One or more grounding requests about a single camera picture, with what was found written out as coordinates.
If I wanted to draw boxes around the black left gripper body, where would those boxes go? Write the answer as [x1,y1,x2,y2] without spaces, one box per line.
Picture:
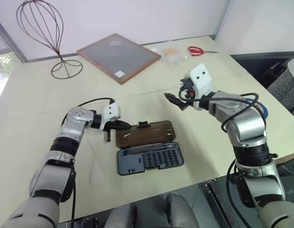
[104,119,118,143]

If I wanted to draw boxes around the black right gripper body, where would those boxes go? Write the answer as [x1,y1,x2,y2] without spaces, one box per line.
[179,76,197,112]

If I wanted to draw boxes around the open screwdriver bit case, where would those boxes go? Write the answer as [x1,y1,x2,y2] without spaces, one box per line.
[115,120,185,176]

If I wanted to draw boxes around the thin clear stick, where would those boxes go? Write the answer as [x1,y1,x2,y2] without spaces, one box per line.
[124,129,173,139]

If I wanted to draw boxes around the clear bag with orange contents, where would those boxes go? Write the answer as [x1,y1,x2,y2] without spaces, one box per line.
[161,46,186,69]

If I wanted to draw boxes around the blue tape roll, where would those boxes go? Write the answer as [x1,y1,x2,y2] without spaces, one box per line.
[244,96,269,120]

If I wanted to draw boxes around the grey rounded robot leg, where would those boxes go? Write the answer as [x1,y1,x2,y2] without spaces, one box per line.
[103,203,138,228]
[165,192,196,228]

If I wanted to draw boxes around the grey fabric chair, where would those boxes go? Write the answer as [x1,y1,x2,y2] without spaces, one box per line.
[263,57,294,113]

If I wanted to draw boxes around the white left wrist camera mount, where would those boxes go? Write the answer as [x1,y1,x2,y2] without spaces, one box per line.
[98,102,121,132]

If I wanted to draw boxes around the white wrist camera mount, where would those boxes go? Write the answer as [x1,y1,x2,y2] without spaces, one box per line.
[98,102,121,132]
[187,63,213,111]

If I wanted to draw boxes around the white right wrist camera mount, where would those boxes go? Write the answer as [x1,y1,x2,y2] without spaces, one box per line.
[187,63,213,111]

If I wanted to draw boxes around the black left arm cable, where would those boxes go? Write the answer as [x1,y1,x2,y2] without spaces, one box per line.
[60,97,115,130]

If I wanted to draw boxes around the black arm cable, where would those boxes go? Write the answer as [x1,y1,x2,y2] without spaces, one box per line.
[178,87,260,133]
[60,97,115,130]

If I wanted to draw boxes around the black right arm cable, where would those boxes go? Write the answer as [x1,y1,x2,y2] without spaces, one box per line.
[178,87,260,133]

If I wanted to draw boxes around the red handled scissors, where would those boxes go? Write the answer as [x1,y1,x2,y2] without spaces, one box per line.
[187,46,219,57]

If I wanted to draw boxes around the wooden picture frame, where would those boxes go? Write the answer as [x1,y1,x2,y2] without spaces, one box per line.
[76,33,162,85]

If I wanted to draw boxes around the black metal frame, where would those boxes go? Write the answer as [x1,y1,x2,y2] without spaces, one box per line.
[203,177,237,228]

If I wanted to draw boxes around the brown wire head stand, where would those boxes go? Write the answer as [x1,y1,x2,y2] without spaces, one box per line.
[16,0,84,79]

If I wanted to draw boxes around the window with grey frame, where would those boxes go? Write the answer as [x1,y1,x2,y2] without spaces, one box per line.
[0,15,27,102]

